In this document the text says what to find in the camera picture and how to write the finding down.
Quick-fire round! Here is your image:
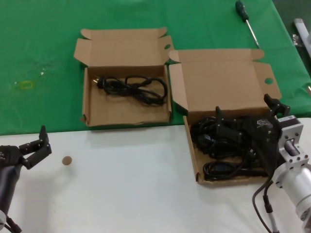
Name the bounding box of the black power cable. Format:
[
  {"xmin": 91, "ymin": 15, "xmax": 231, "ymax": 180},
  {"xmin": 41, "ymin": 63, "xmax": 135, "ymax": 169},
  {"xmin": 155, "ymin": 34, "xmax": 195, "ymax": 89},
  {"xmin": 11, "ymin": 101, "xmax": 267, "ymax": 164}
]
[
  {"xmin": 91, "ymin": 76, "xmax": 169, "ymax": 106},
  {"xmin": 190, "ymin": 116, "xmax": 266, "ymax": 161},
  {"xmin": 203, "ymin": 161, "xmax": 268, "ymax": 182}
]

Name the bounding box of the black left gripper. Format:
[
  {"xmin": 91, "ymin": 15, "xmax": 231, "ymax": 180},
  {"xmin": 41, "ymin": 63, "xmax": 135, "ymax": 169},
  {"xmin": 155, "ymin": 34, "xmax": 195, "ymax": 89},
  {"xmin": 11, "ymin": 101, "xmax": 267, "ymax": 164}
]
[{"xmin": 0, "ymin": 125, "xmax": 52, "ymax": 170}]

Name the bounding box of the green handled screwdriver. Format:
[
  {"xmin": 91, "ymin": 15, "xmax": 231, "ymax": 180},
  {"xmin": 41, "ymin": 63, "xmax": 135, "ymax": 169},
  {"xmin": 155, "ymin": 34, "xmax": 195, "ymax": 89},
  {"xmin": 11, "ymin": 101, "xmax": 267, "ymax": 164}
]
[{"xmin": 235, "ymin": 0, "xmax": 260, "ymax": 48}]

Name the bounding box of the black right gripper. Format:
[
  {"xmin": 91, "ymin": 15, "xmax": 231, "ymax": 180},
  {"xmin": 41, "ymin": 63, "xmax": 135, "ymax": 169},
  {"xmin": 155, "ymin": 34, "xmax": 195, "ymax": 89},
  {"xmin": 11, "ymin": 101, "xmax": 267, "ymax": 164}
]
[{"xmin": 215, "ymin": 93, "xmax": 291, "ymax": 177}]

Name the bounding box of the white bar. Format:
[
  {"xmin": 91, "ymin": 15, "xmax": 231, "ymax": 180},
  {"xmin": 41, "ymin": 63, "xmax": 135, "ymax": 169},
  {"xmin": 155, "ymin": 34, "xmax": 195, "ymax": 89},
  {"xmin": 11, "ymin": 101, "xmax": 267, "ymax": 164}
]
[{"xmin": 294, "ymin": 18, "xmax": 311, "ymax": 57}]

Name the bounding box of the thin cable with black connector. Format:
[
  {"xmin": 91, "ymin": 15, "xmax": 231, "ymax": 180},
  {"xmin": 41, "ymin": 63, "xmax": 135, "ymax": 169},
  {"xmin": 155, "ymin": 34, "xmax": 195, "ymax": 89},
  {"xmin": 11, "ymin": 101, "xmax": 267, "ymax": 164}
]
[{"xmin": 263, "ymin": 187, "xmax": 280, "ymax": 233}]

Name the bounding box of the yellow tape square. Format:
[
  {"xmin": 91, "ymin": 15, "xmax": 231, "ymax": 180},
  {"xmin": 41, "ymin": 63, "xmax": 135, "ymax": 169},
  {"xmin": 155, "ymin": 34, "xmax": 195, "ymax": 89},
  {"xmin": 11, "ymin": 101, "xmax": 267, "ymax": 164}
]
[{"xmin": 19, "ymin": 81, "xmax": 35, "ymax": 91}]

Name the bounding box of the dark grey right arm cable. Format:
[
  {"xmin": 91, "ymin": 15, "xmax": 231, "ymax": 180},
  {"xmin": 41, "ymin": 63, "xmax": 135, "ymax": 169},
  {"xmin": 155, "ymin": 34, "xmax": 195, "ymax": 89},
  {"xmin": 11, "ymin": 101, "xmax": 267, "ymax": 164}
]
[{"xmin": 251, "ymin": 180, "xmax": 274, "ymax": 233}]

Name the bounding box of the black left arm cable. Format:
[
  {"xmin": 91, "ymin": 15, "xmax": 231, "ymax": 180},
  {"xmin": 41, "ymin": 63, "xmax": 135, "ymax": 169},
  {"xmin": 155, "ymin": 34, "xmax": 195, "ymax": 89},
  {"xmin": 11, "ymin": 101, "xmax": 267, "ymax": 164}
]
[{"xmin": 0, "ymin": 215, "xmax": 22, "ymax": 233}]

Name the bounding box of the open brown cardboard box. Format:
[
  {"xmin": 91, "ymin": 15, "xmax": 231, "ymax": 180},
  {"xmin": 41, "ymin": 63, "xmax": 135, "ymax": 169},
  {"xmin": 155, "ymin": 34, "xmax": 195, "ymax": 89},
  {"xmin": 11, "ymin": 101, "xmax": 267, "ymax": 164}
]
[
  {"xmin": 167, "ymin": 48, "xmax": 284, "ymax": 186},
  {"xmin": 73, "ymin": 26, "xmax": 175, "ymax": 127}
]

